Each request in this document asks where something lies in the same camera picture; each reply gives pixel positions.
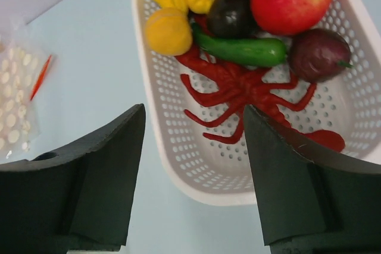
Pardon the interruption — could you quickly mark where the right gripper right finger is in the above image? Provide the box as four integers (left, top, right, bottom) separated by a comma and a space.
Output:
243, 106, 380, 253

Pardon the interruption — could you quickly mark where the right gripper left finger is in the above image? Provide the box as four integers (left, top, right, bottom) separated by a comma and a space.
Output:
1, 104, 146, 253

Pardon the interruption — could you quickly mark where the pile of spare zip bags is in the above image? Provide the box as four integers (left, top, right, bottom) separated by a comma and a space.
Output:
1, 20, 55, 164

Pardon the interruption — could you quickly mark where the red chili toy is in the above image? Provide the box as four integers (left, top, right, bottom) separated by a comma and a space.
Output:
174, 14, 346, 153

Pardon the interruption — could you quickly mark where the dark red passionfruit toy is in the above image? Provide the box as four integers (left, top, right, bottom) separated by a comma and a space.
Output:
288, 28, 352, 83

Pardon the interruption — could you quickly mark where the green chili toy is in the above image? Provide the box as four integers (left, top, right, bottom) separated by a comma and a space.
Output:
191, 23, 288, 68

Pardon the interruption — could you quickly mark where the orange toy fruit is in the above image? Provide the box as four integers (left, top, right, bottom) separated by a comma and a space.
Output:
144, 8, 193, 57

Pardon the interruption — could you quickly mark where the dark purple plum toy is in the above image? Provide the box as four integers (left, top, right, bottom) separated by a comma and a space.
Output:
207, 0, 257, 39

